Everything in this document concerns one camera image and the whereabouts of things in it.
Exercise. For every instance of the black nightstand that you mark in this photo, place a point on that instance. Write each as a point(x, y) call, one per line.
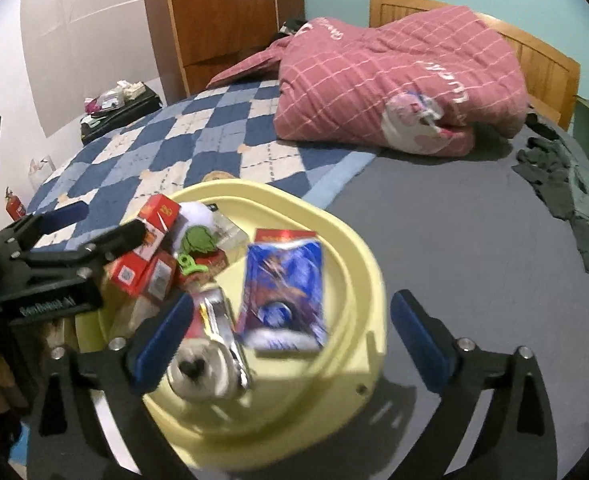
point(124, 120)

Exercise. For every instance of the dark grey crumpled garment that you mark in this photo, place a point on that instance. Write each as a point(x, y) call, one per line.
point(544, 175)

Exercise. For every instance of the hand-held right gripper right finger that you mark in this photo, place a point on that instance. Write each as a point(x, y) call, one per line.
point(422, 342)

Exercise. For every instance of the blue and white packet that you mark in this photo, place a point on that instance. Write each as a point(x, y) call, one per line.
point(284, 285)

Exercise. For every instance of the white shopping bag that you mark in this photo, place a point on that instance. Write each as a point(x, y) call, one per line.
point(42, 172)

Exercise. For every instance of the pale yellow plastic basin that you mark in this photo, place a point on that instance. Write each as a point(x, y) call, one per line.
point(334, 310)

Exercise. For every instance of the white crumpled packets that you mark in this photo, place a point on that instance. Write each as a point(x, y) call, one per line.
point(129, 91)

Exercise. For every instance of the blue checkered blanket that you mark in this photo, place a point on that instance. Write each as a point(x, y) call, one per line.
point(174, 140)

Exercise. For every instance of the wooden wardrobe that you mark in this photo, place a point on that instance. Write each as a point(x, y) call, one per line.
point(224, 10)

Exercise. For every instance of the white and green plush toy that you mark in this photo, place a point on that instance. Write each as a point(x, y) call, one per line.
point(197, 240)

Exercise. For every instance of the grey bed sheet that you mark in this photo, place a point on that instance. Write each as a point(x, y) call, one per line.
point(474, 260)

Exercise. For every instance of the black garment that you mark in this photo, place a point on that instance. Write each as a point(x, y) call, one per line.
point(539, 127)

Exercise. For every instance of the pink checked quilt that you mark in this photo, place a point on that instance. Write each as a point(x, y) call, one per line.
point(374, 85)

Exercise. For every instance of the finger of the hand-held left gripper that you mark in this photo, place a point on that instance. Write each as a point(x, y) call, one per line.
point(69, 212)
point(124, 237)

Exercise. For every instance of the red fire extinguisher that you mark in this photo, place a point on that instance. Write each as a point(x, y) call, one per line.
point(14, 205)

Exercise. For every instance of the wooden headboard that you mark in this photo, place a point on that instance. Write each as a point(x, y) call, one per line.
point(544, 65)

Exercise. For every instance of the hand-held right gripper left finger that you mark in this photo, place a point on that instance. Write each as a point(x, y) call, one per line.
point(162, 342)

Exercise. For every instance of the round cream tin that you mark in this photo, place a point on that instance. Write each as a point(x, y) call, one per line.
point(204, 375)

